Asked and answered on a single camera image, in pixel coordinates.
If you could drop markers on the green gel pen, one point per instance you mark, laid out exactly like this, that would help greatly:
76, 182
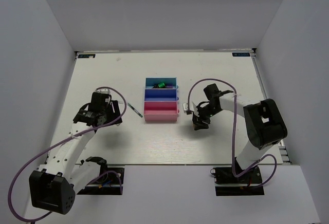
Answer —
135, 110

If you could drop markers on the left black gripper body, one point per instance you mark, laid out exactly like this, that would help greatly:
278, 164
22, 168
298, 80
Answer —
104, 113

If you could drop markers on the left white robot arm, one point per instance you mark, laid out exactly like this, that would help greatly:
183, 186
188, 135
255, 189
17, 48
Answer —
54, 185

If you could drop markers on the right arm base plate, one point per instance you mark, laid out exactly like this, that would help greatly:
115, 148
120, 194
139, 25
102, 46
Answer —
228, 185

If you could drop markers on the left corner label sticker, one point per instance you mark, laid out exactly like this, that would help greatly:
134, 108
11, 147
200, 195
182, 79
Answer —
86, 56

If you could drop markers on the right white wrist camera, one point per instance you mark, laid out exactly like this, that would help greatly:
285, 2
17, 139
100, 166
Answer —
190, 109

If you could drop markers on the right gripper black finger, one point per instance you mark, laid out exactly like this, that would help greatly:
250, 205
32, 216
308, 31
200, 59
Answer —
195, 120
203, 124

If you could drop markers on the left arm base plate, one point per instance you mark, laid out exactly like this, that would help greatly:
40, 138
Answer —
109, 184

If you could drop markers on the black highlighter green cap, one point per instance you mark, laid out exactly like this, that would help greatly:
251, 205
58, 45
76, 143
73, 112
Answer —
160, 85

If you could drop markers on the dark blue bin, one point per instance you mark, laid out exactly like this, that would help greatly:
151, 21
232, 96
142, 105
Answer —
161, 95

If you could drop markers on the pink bin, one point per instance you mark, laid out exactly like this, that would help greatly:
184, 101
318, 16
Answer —
161, 111

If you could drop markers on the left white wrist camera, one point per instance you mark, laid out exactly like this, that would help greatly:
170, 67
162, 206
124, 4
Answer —
106, 91

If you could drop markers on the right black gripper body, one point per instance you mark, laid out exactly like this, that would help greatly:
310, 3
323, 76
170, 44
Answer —
206, 112

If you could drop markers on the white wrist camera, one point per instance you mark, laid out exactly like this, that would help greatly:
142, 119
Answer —
106, 91
190, 109

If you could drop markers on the corner label sticker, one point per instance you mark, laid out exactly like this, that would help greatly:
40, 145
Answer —
241, 54
86, 56

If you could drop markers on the right corner label sticker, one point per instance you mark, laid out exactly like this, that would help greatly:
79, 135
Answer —
241, 54

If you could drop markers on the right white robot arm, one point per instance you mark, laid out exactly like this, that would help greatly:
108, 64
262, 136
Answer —
210, 126

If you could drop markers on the light blue bin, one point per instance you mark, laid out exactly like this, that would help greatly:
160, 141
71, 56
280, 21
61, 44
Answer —
150, 82

